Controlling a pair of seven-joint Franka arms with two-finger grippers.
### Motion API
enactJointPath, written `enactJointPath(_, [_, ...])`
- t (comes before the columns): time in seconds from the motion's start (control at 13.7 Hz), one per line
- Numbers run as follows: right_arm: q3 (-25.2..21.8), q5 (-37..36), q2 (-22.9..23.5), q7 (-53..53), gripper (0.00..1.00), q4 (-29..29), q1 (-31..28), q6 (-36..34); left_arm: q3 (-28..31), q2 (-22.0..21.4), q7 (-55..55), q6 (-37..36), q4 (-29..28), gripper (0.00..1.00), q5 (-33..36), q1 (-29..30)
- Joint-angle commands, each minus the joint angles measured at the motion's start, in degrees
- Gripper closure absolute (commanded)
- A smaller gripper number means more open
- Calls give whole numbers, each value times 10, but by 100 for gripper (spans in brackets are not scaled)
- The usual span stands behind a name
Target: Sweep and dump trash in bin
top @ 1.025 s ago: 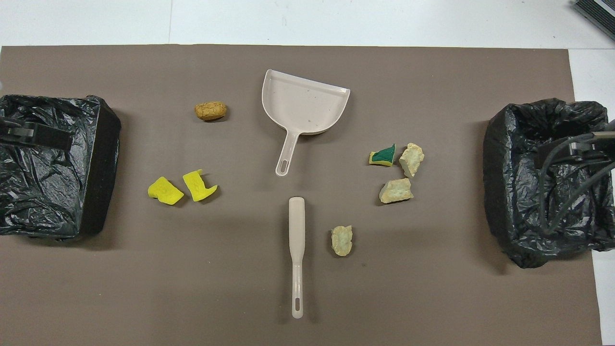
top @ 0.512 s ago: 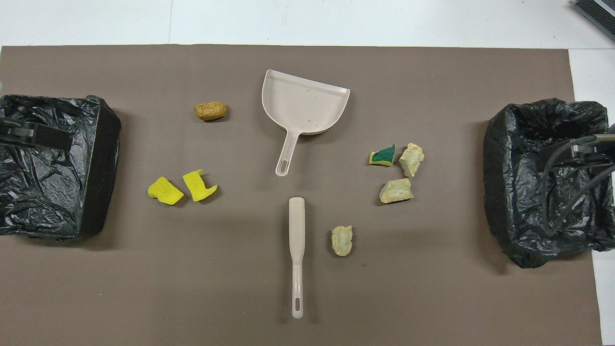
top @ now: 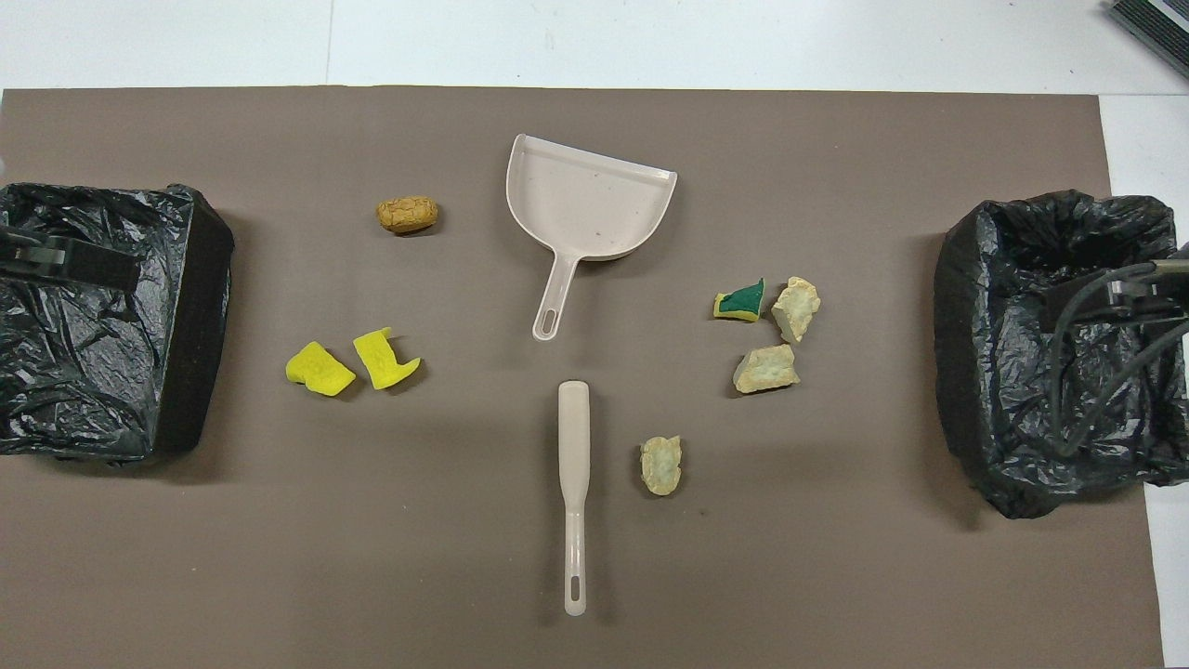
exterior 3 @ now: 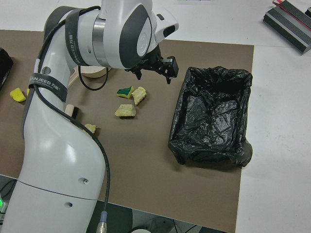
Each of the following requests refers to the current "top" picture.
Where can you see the brown paper table mat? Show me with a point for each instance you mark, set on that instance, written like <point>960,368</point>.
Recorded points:
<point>372,557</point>

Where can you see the orange-brown sponge lump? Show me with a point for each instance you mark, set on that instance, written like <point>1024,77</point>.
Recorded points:
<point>407,215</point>

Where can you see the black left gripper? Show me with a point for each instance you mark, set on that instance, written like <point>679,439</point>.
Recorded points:
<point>28,253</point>

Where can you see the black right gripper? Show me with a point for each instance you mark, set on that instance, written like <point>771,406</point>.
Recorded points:
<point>1152,288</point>

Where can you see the tall beige foam chunk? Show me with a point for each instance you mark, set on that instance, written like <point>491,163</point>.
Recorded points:
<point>795,308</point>

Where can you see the small green-topped yellow sponge wedge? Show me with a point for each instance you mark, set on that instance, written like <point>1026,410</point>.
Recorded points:
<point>741,302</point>

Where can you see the notched yellow sponge piece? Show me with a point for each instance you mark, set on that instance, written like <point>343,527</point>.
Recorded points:
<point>383,360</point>

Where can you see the beige hand brush black bristles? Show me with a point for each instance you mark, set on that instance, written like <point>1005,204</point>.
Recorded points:
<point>574,437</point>

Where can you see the bin with black bag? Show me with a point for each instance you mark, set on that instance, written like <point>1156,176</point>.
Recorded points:
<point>93,372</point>
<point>1003,418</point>

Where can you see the dark grey ribbed panel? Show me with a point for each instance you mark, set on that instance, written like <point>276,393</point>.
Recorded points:
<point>1161,23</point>

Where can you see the beige plastic dustpan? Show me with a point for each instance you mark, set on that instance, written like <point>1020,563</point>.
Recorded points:
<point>585,204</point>

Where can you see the small round beige foam chunk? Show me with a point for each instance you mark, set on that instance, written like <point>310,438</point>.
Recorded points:
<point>660,465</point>

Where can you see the wide beige foam chunk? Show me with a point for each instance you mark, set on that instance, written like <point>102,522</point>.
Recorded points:
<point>765,369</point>

